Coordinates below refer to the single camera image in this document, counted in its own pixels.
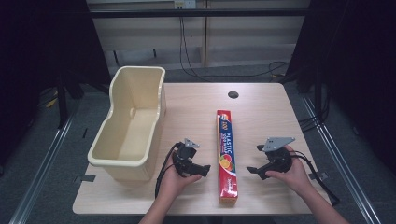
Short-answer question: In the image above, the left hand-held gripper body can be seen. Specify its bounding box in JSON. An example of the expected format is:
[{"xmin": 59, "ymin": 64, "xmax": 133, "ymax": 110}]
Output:
[{"xmin": 172, "ymin": 138, "xmax": 201, "ymax": 178}]

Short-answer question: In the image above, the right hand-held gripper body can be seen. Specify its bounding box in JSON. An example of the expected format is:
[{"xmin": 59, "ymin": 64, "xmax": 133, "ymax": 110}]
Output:
[{"xmin": 262, "ymin": 136, "xmax": 296, "ymax": 175}]

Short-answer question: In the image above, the long red plastic wrap box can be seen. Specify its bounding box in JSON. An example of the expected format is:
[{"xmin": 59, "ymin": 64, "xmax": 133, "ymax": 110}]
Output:
[{"xmin": 216, "ymin": 109, "xmax": 239, "ymax": 205}]

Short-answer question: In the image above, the cream plastic bin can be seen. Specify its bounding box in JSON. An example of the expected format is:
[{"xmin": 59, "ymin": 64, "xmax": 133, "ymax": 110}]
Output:
[{"xmin": 87, "ymin": 65, "xmax": 167, "ymax": 183}]

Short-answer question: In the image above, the person's right hand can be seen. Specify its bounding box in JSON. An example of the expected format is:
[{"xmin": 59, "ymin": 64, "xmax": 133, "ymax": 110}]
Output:
[{"xmin": 265, "ymin": 145, "xmax": 315, "ymax": 195}]

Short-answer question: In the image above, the person's left hand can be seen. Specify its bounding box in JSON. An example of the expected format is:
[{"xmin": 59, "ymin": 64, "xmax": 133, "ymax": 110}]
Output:
[{"xmin": 158, "ymin": 154, "xmax": 204, "ymax": 203}]

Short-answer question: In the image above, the grey tape piece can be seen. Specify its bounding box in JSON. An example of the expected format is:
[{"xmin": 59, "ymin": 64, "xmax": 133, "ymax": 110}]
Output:
[
  {"xmin": 74, "ymin": 174, "xmax": 96, "ymax": 184},
  {"xmin": 308, "ymin": 171, "xmax": 330, "ymax": 181}
]

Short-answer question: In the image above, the black curtain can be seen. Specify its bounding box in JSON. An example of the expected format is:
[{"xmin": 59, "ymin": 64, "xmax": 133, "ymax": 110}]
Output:
[
  {"xmin": 285, "ymin": 0, "xmax": 396, "ymax": 175},
  {"xmin": 0, "ymin": 0, "xmax": 110, "ymax": 175}
]

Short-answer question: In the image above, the black metal stand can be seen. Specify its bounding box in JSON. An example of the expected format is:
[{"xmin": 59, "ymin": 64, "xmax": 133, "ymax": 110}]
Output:
[{"xmin": 55, "ymin": 73, "xmax": 70, "ymax": 129}]

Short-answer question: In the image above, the black horizontal metal bar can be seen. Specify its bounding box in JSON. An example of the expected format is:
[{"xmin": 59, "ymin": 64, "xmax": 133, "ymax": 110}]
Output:
[{"xmin": 89, "ymin": 8, "xmax": 312, "ymax": 19}]

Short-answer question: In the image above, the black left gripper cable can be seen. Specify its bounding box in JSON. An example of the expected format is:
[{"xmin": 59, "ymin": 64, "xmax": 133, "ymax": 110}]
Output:
[{"xmin": 154, "ymin": 142, "xmax": 182, "ymax": 199}]

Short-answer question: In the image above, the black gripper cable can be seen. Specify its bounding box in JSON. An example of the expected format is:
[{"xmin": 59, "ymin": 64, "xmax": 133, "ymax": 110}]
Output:
[
  {"xmin": 289, "ymin": 149, "xmax": 341, "ymax": 207},
  {"xmin": 154, "ymin": 142, "xmax": 182, "ymax": 199}
]

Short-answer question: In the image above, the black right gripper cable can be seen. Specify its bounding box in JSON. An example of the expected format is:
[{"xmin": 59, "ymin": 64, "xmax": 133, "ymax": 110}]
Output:
[{"xmin": 289, "ymin": 149, "xmax": 341, "ymax": 207}]

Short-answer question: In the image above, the black floor cable bundle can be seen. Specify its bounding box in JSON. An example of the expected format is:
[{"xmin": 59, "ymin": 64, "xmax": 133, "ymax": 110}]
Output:
[{"xmin": 298, "ymin": 92, "xmax": 332, "ymax": 133}]

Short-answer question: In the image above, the metal floor rail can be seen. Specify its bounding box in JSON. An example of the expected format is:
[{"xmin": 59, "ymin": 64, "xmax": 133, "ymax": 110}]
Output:
[
  {"xmin": 301, "ymin": 95, "xmax": 382, "ymax": 224},
  {"xmin": 8, "ymin": 109, "xmax": 79, "ymax": 224}
]

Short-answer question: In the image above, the black wall cable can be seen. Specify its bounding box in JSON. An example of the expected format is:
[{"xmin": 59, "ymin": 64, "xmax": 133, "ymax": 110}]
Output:
[{"xmin": 178, "ymin": 16, "xmax": 291, "ymax": 79}]

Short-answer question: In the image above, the yellow floor cable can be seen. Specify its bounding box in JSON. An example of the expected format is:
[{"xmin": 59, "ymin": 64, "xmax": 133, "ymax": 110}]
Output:
[{"xmin": 45, "ymin": 90, "xmax": 60, "ymax": 109}]

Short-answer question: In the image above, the white wall socket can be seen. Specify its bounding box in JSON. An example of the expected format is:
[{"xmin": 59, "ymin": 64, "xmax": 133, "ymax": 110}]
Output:
[{"xmin": 173, "ymin": 0, "xmax": 197, "ymax": 9}]

